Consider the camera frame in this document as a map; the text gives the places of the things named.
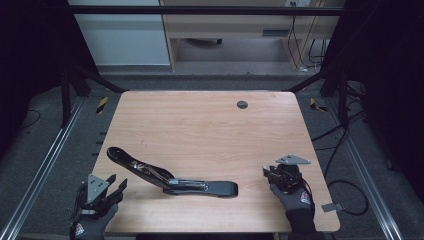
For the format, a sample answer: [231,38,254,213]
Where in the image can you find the thin black floor cable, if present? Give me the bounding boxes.
[19,109,42,131]

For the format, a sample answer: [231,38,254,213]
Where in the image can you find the left hand-held gripper cable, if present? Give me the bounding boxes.
[70,184,87,223]

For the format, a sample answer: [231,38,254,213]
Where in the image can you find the hand-held gripper cable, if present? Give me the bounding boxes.
[70,184,87,223]
[299,179,317,215]

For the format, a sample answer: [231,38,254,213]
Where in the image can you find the aluminium floor rail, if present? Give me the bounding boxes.
[0,96,86,240]
[324,98,405,240]

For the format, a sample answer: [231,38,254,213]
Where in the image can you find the black looped floor cable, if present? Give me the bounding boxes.
[326,179,370,217]

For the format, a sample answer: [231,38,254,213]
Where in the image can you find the right hand-held gripper cable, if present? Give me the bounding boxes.
[299,179,317,215]

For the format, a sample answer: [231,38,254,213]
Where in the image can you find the hanging black cables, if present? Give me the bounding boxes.
[287,1,330,73]

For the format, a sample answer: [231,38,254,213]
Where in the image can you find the light wooden desk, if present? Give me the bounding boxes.
[159,0,346,72]

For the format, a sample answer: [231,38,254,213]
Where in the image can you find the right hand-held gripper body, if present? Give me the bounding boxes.
[274,153,312,194]

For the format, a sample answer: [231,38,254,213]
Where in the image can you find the grey tape piece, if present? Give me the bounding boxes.
[321,202,345,213]

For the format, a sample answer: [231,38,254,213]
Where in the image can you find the white cabinet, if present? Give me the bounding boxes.
[67,0,172,67]

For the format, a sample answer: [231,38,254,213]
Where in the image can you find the black metal frame strut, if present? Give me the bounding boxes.
[283,66,350,128]
[60,63,130,128]

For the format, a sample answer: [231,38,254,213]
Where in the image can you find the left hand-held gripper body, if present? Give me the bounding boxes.
[78,173,121,218]

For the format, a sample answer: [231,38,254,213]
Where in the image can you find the black metal crossbar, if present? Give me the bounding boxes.
[68,5,345,16]

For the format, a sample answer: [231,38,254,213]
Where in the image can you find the yellow black striped tape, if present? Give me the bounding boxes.
[309,97,329,113]
[95,96,110,115]

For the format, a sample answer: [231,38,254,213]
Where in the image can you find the black stapler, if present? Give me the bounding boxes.
[106,146,240,199]

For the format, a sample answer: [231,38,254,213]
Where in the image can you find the person's left hand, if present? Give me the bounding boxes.
[69,203,119,240]

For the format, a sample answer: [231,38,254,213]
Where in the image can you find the black floor cables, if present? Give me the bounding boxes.
[310,82,368,171]

